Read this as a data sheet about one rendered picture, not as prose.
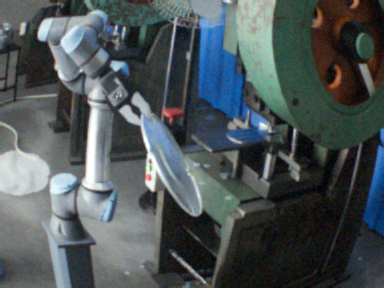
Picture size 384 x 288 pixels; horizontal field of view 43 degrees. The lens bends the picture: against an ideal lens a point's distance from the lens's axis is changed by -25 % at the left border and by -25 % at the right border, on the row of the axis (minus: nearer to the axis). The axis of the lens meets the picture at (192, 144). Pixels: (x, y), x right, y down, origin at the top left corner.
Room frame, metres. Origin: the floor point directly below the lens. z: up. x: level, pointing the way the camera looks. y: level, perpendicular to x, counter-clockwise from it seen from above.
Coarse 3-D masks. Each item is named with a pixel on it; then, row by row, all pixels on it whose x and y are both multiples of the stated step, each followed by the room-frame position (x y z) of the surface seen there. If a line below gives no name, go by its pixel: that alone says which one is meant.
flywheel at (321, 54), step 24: (336, 0) 1.75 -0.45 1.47; (360, 0) 1.83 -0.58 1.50; (336, 24) 1.73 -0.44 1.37; (360, 24) 1.69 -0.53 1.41; (312, 48) 1.69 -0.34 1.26; (336, 48) 1.74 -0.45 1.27; (360, 48) 1.64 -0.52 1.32; (360, 72) 1.84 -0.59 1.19; (336, 96) 1.77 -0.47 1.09; (360, 96) 1.85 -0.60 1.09
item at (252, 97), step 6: (246, 84) 2.09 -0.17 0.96; (252, 84) 2.07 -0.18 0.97; (246, 90) 2.08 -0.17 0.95; (252, 90) 2.06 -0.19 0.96; (246, 96) 2.08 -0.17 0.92; (252, 96) 2.05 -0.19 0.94; (258, 96) 2.02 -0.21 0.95; (246, 102) 2.08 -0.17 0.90; (252, 102) 2.05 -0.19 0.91; (258, 102) 2.02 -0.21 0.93; (264, 102) 2.03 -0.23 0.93; (258, 108) 2.02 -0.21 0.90; (264, 108) 2.03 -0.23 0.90; (270, 114) 2.02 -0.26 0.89; (276, 114) 2.03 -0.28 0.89
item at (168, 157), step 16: (144, 128) 1.36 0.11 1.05; (160, 128) 1.52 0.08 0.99; (160, 144) 1.42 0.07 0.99; (176, 144) 1.57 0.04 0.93; (160, 160) 1.36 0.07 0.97; (176, 160) 1.47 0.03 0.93; (160, 176) 1.29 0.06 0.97; (176, 176) 1.38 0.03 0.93; (192, 176) 1.53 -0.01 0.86; (176, 192) 1.32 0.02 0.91; (192, 192) 1.45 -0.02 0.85; (192, 208) 1.37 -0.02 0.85
